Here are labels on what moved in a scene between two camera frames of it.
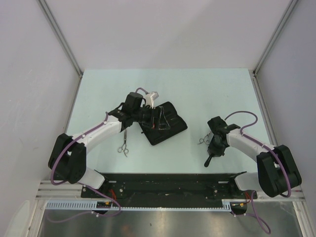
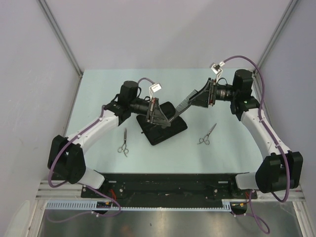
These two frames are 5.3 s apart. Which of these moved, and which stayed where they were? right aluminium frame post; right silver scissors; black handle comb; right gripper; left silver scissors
Moved: right gripper; black handle comb
Stayed: right aluminium frame post; left silver scissors; right silver scissors
